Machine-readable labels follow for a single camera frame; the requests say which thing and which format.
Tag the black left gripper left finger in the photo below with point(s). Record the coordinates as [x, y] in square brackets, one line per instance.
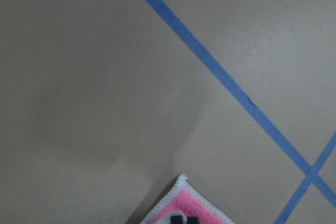
[177, 219]

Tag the pink towel with grey back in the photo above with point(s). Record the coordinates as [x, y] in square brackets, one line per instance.
[183, 199]

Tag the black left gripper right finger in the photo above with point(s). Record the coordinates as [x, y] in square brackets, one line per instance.
[191, 220]

